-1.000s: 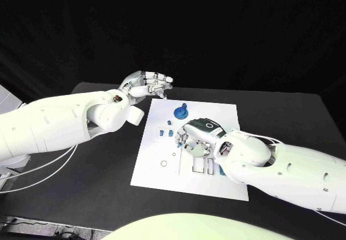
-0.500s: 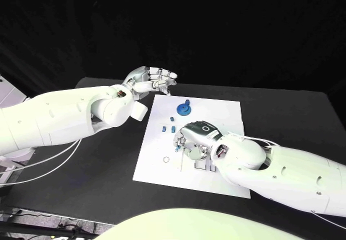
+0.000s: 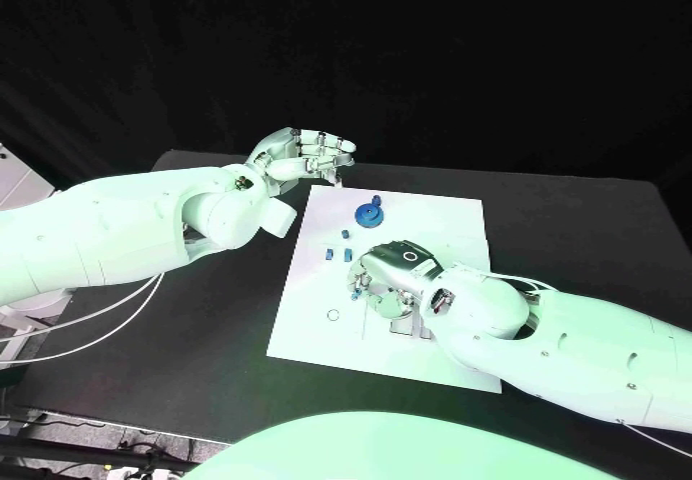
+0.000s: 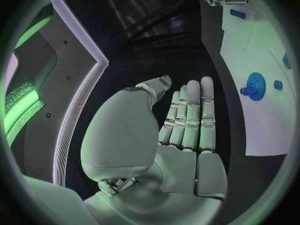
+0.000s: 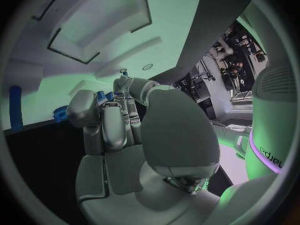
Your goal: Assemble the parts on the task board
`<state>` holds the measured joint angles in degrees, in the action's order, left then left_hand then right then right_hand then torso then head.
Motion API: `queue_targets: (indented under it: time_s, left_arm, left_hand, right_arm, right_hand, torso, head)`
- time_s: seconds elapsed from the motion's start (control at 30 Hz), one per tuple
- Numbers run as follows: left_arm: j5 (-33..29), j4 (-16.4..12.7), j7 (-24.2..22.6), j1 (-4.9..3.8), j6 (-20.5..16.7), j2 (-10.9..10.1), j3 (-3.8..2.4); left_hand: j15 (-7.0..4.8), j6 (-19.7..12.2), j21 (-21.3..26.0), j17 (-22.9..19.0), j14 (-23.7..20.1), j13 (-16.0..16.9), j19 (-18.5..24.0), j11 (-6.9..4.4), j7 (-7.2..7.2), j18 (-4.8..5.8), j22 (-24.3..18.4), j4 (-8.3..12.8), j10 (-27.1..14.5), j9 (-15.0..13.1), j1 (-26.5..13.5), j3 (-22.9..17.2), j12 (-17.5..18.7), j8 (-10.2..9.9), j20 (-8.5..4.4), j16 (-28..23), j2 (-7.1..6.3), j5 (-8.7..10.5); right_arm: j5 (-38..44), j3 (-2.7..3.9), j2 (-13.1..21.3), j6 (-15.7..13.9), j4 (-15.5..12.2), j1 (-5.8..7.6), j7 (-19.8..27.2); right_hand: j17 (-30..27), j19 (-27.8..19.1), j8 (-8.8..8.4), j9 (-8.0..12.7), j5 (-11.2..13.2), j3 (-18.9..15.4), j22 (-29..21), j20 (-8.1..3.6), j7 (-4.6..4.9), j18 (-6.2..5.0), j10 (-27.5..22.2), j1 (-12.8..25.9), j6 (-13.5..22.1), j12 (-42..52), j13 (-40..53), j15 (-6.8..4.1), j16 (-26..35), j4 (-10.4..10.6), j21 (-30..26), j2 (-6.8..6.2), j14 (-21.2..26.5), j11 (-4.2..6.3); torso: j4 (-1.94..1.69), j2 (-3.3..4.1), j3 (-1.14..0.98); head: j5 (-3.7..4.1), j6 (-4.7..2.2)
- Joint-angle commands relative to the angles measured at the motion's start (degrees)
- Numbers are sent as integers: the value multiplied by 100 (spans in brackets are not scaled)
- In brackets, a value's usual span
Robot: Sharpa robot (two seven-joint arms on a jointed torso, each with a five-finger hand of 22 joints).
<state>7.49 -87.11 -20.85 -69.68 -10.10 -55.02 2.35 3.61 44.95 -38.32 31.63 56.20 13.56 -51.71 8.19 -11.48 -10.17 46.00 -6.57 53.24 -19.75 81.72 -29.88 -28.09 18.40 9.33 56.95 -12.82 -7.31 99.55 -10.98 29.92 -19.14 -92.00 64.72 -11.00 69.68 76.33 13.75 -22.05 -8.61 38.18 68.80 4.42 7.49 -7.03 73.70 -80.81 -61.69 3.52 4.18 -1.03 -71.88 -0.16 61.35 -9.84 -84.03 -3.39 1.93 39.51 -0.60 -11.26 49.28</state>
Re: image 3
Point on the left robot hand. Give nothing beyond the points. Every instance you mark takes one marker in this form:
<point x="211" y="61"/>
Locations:
<point x="282" y="150"/>

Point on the blue block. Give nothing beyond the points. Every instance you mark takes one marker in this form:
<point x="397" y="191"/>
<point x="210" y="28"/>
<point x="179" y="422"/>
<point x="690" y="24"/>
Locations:
<point x="348" y="255"/>
<point x="329" y="254"/>

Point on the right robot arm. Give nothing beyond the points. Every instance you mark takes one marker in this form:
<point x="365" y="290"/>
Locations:
<point x="584" y="360"/>

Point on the white task board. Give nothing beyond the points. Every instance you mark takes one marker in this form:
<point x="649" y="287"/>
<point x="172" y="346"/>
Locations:
<point x="319" y="337"/>

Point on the white cabinet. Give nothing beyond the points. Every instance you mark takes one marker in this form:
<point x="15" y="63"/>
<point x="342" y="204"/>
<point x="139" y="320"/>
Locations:
<point x="19" y="180"/>

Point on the blue gear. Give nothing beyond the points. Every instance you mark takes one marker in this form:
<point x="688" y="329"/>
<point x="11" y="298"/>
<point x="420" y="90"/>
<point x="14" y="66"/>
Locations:
<point x="370" y="214"/>

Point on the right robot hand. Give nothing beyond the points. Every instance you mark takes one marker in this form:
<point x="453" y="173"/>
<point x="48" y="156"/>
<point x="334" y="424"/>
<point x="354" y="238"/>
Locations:
<point x="393" y="262"/>

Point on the white power strip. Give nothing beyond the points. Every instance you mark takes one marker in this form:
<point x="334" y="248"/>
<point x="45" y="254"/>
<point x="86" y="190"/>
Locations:
<point x="143" y="473"/>

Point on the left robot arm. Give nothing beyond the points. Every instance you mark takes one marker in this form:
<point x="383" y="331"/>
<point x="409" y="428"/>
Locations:
<point x="109" y="232"/>

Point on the white stand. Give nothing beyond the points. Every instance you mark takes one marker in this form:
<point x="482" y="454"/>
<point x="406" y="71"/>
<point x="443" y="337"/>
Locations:
<point x="32" y="305"/>

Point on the small blue plug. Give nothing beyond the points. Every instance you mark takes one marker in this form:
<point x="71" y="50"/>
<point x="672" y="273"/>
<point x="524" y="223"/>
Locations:
<point x="355" y="295"/>

